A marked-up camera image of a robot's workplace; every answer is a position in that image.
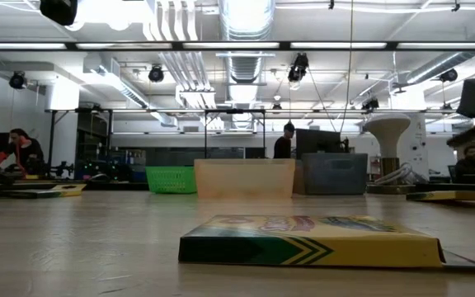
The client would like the yellow green crayon box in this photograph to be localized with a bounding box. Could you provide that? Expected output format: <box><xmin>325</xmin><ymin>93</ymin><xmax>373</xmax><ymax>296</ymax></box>
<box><xmin>405</xmin><ymin>189</ymin><xmax>475</xmax><ymax>204</ymax></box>
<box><xmin>178</xmin><ymin>214</ymin><xmax>475</xmax><ymax>276</ymax></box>
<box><xmin>5</xmin><ymin>183</ymin><xmax>87</xmax><ymax>200</ymax></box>

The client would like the orange translucent bin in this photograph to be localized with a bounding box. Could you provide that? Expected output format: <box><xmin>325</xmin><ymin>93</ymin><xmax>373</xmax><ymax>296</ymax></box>
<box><xmin>193</xmin><ymin>158</ymin><xmax>297</xmax><ymax>200</ymax></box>

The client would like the person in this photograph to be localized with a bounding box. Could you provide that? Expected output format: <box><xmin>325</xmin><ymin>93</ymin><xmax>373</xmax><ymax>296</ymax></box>
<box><xmin>272</xmin><ymin>120</ymin><xmax>297</xmax><ymax>160</ymax></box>
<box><xmin>453</xmin><ymin>144</ymin><xmax>475</xmax><ymax>185</ymax></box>
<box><xmin>7</xmin><ymin>127</ymin><xmax>45</xmax><ymax>175</ymax></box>

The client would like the green plastic basket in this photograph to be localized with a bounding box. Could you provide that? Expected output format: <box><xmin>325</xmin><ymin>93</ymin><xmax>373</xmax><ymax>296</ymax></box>
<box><xmin>144</xmin><ymin>165</ymin><xmax>199</xmax><ymax>196</ymax></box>

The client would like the black ceiling spotlight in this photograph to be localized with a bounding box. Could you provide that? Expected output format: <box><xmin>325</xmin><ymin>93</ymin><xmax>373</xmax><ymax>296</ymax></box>
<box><xmin>360</xmin><ymin>97</ymin><xmax>381</xmax><ymax>112</ymax></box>
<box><xmin>286</xmin><ymin>52</ymin><xmax>310</xmax><ymax>83</ymax></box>
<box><xmin>7</xmin><ymin>70</ymin><xmax>28</xmax><ymax>90</ymax></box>
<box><xmin>147</xmin><ymin>64</ymin><xmax>165</xmax><ymax>84</ymax></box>
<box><xmin>440</xmin><ymin>67</ymin><xmax>459</xmax><ymax>83</ymax></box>

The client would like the dark grey plastic bin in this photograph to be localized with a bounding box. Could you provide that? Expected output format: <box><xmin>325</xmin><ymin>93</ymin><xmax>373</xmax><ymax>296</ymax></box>
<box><xmin>301</xmin><ymin>152</ymin><xmax>369</xmax><ymax>196</ymax></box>

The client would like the black beam with light strips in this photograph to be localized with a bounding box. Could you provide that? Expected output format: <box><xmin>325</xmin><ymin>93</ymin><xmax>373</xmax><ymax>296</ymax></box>
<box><xmin>0</xmin><ymin>40</ymin><xmax>475</xmax><ymax>52</ymax></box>

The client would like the white mushroom-shaped lamp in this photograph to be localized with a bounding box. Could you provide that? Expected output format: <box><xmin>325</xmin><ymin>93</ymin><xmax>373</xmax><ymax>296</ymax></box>
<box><xmin>363</xmin><ymin>112</ymin><xmax>418</xmax><ymax>196</ymax></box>

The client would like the black background rig frame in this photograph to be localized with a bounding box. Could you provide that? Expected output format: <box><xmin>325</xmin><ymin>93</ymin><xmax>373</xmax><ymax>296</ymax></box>
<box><xmin>203</xmin><ymin>108</ymin><xmax>267</xmax><ymax>160</ymax></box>

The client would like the silver ceiling duct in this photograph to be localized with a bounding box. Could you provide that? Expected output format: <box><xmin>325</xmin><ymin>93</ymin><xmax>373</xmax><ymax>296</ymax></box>
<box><xmin>216</xmin><ymin>0</ymin><xmax>276</xmax><ymax>86</ymax></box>

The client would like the white coiled cable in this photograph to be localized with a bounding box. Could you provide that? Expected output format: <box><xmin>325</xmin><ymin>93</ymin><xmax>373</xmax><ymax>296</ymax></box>
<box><xmin>373</xmin><ymin>161</ymin><xmax>415</xmax><ymax>185</ymax></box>

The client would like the black background shelf frame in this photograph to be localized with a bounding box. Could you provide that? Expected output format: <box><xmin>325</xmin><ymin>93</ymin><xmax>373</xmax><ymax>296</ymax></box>
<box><xmin>45</xmin><ymin>107</ymin><xmax>115</xmax><ymax>181</ymax></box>

